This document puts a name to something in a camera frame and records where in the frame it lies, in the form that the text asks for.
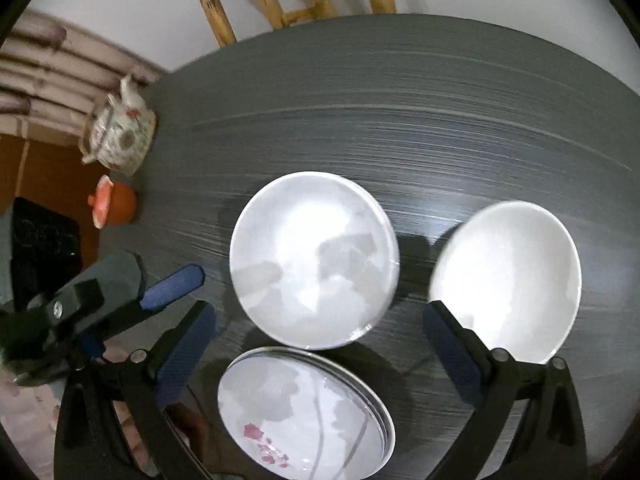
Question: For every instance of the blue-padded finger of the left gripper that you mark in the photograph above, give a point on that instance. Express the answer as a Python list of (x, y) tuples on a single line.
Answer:
[(174, 287)]

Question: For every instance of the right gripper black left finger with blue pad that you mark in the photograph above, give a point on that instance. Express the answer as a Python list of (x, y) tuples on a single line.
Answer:
[(89, 442)]

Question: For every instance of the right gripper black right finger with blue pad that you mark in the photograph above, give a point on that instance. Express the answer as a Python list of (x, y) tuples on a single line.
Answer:
[(550, 441)]

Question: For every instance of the white bowl with grey pattern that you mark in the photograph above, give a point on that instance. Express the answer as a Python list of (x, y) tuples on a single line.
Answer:
[(314, 260)]

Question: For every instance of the plain white bowl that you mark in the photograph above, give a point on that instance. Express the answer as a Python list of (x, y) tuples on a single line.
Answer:
[(511, 273)]

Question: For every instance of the black induction cooktop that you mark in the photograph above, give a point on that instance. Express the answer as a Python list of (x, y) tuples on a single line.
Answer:
[(45, 251)]

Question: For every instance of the floral ceramic teapot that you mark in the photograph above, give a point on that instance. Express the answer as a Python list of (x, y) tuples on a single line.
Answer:
[(123, 132)]

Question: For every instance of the white plate with pink flowers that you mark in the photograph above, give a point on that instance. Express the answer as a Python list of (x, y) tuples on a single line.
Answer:
[(302, 416)]

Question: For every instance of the beige pleated curtain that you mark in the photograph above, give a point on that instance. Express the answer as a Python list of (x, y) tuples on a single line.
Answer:
[(55, 77)]

